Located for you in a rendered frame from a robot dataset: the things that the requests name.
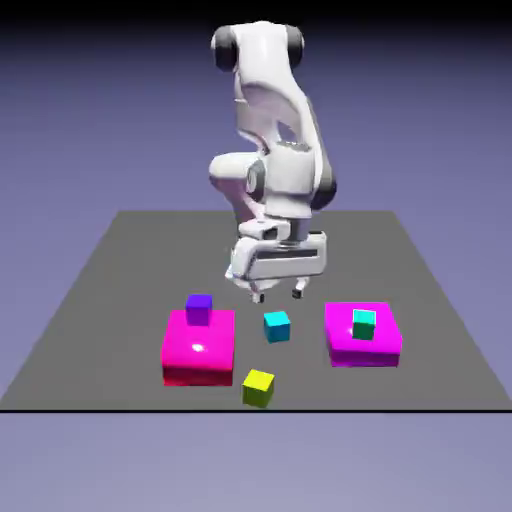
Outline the small cyan cube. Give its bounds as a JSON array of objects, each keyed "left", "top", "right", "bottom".
[{"left": 262, "top": 310, "right": 292, "bottom": 344}]

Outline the large magenta box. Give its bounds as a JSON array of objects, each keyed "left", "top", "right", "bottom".
[{"left": 324, "top": 301, "right": 404, "bottom": 368}]

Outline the small yellow cube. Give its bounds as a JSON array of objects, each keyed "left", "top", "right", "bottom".
[{"left": 241, "top": 368, "right": 276, "bottom": 409}]

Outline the small green cube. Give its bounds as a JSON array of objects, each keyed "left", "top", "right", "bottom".
[{"left": 351, "top": 308, "right": 378, "bottom": 342}]

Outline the large pink box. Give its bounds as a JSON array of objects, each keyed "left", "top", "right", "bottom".
[{"left": 160, "top": 309, "right": 236, "bottom": 388}]

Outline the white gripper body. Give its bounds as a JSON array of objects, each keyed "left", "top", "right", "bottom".
[{"left": 224, "top": 230, "right": 328, "bottom": 293}]

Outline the small purple cube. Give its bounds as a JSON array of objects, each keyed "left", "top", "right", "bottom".
[{"left": 185, "top": 294, "right": 214, "bottom": 327}]

